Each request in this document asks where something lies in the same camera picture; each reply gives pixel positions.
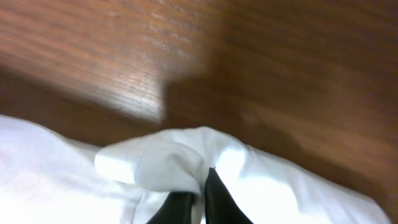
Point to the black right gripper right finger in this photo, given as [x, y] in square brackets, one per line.
[220, 208]

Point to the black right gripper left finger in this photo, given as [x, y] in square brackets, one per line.
[176, 209]

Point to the white t-shirt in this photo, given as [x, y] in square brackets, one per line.
[48, 178]

